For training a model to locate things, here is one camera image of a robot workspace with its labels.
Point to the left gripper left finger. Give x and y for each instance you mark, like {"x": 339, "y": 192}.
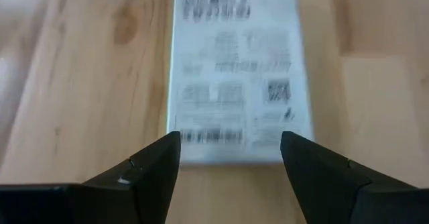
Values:
{"x": 154, "y": 183}

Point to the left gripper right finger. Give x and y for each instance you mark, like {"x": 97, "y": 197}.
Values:
{"x": 318, "y": 183}

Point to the white card reader box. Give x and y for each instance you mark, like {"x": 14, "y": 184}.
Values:
{"x": 234, "y": 66}

